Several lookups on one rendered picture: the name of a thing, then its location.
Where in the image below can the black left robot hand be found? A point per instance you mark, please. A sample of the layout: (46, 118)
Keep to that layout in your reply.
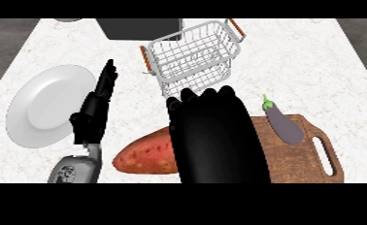
(94, 109)

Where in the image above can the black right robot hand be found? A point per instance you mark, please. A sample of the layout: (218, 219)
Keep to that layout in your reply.
(218, 138)

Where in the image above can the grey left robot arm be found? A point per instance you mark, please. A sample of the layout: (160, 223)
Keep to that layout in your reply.
(76, 168)

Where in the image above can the orange sweet potato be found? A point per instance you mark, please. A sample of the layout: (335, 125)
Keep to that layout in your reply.
(146, 156)

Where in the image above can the wooden cutting board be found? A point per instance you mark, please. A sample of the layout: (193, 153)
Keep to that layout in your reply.
(298, 157)

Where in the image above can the white plate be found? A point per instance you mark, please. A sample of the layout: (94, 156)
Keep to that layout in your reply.
(48, 106)

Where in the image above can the purple eggplant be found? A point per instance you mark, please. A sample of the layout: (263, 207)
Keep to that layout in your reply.
(285, 125)

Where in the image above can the dark grey box appliance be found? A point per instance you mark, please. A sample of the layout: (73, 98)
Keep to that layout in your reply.
(141, 28)

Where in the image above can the grey round object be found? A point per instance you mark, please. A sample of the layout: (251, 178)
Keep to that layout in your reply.
(69, 19)

